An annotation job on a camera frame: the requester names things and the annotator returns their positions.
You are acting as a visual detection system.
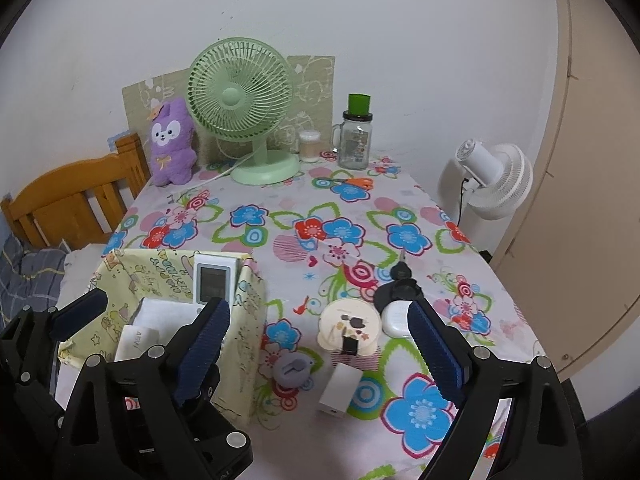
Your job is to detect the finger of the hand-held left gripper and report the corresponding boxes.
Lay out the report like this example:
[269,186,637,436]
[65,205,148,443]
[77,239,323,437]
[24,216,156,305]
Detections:
[0,355,68,480]
[0,290,109,356]

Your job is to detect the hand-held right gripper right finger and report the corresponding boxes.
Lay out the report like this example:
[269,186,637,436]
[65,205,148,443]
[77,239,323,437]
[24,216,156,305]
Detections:
[407,299,581,480]

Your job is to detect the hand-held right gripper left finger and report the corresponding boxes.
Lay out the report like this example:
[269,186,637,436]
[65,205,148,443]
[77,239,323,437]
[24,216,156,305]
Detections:
[55,297,253,480]

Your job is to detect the yellow cartoon storage box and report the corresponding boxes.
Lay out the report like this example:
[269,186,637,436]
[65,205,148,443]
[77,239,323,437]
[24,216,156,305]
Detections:
[57,247,268,426]

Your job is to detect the black round disc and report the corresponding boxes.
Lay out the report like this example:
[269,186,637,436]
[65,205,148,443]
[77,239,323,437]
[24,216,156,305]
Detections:
[373,278,423,313]

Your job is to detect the round cream case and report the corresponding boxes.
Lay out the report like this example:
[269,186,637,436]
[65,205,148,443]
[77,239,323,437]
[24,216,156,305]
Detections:
[317,297,383,358]

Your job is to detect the white charger adapter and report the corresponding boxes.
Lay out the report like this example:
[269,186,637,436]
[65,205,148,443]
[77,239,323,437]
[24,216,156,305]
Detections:
[318,362,362,418]

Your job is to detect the white pillow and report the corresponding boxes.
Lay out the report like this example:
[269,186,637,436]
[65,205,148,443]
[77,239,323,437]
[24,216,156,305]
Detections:
[55,242,108,311]

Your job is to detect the white earbuds case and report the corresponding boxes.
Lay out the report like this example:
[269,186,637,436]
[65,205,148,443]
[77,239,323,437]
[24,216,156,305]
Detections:
[381,300,416,337]

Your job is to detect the white flat box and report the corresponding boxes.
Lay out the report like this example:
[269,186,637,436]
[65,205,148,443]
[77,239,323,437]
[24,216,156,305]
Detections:
[131,297,206,351]

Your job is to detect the white paper card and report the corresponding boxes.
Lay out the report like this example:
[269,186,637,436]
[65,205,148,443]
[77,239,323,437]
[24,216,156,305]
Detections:
[114,325,161,363]

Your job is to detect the plaid grey bedding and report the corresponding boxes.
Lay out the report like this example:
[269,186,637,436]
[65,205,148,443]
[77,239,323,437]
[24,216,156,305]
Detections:
[0,235,66,321]

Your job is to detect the white remote control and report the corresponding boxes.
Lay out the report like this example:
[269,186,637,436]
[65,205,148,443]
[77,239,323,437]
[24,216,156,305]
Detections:
[192,253,236,307]

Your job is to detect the grey bear-shaped holder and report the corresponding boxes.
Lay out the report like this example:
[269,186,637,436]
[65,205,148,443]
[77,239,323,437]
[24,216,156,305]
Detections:
[272,352,316,391]

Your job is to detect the black key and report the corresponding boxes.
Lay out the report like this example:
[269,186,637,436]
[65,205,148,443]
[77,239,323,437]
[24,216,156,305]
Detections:
[391,252,413,281]

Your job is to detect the wooden bed headboard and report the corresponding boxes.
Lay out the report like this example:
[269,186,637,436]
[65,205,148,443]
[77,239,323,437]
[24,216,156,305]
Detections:
[0,132,151,251]

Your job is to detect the floral tablecloth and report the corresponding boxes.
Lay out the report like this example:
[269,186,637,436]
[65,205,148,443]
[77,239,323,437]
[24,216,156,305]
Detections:
[55,152,548,480]

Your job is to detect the purple plush toy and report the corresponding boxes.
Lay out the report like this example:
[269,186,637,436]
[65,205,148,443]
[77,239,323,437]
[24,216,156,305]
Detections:
[147,97,198,187]

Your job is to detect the white standing fan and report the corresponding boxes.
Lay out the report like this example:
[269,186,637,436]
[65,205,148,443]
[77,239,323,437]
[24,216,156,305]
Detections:
[437,140,533,256]

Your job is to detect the orange scissors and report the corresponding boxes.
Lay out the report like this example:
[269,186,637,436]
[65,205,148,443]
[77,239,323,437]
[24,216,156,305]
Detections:
[327,176,375,191]

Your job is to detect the beige door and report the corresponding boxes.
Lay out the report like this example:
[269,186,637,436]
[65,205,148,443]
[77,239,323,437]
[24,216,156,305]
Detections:
[487,0,640,381]

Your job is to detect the glass jar mug green lid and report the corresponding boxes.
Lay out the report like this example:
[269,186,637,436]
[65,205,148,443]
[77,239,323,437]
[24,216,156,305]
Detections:
[330,93,375,170]

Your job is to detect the cotton swab jar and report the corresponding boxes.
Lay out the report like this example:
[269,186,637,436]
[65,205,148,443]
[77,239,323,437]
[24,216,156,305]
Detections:
[298,130,321,163]

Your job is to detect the green desk fan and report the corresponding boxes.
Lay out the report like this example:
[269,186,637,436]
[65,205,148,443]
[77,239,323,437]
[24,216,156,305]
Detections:
[187,37,301,186]

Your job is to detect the patterned cardboard sheet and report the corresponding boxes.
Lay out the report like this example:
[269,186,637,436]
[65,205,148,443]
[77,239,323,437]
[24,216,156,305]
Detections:
[121,53,335,166]

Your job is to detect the black fan cable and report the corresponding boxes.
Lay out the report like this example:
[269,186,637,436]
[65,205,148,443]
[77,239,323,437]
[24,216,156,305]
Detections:
[457,175,493,261]

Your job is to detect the white fan cord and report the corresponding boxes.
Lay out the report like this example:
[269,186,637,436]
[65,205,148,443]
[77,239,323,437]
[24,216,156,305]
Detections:
[197,152,261,183]

